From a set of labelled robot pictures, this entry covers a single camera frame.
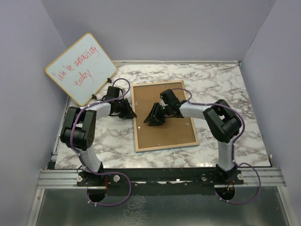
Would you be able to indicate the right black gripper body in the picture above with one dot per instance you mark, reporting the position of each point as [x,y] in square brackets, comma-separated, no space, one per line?
[165,110]

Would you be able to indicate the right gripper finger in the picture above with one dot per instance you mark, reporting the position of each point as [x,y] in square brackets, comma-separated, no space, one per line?
[156,122]
[153,112]

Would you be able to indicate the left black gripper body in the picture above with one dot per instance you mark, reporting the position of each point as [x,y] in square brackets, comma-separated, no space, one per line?
[121,109]

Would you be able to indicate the brown cardboard backing board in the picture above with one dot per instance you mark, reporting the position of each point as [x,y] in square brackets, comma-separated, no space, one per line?
[164,131]

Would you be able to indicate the blue wooden photo frame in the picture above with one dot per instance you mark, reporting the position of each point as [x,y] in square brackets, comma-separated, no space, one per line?
[164,146]

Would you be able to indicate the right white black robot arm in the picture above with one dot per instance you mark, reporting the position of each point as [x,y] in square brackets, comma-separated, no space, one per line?
[225,124]

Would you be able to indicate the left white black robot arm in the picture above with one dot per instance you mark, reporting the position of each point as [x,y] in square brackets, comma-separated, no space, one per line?
[78,130]

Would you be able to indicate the small whiteboard with red writing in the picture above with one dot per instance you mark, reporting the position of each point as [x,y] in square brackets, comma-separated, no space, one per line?
[82,69]

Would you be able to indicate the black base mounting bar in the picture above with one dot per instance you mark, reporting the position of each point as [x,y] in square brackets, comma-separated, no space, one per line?
[158,181]

